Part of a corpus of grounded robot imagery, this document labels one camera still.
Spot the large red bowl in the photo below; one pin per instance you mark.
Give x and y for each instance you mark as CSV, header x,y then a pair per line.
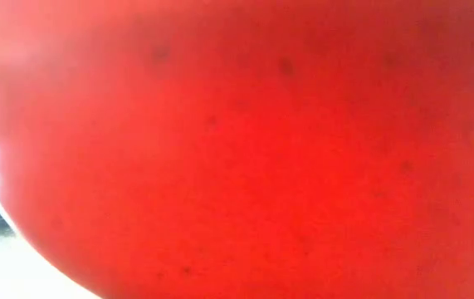
x,y
236,166

